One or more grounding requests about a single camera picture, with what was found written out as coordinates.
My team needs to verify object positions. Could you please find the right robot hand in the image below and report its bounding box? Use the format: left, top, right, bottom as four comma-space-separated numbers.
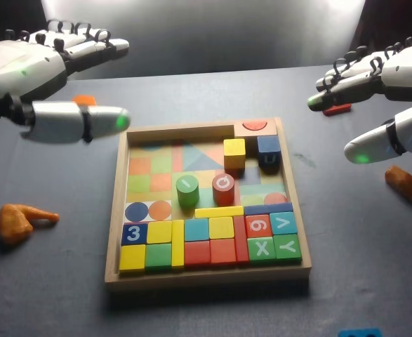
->
306, 36, 412, 166

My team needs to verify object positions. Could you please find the red cylinder block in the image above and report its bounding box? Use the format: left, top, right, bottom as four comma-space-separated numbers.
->
211, 173, 235, 207

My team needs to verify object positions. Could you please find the green cylinder block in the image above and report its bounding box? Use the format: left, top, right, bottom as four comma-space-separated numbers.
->
175, 174, 201, 216

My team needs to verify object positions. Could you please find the red piece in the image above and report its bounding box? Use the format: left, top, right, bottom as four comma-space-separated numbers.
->
323, 103, 352, 117

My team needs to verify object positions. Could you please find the blue tall cube block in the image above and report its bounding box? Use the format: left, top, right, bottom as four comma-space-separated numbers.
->
256, 135, 281, 168

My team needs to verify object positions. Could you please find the wooden block with red semicircle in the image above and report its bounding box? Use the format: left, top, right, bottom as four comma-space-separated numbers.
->
234, 119, 277, 138

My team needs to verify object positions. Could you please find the yellow tall cube block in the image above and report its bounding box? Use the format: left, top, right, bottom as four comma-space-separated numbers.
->
222, 138, 247, 171

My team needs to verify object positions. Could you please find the blue block with two holes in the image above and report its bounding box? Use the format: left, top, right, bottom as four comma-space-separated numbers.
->
338, 328, 383, 337

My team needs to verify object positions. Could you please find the orange hexagon block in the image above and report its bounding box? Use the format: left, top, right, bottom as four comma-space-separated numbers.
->
71, 94, 97, 107

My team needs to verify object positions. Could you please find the orange toy drumstick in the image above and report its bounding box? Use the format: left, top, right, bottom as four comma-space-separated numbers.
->
384, 164, 412, 212

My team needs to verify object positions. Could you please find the wooden puzzle tray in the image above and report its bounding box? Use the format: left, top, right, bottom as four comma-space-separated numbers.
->
103, 117, 314, 291

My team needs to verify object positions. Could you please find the toy chicken wing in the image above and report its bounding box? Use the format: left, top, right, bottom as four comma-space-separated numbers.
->
0, 203, 61, 246

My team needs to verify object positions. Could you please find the grey table cloth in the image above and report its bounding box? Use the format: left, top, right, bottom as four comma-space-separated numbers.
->
0, 65, 412, 337

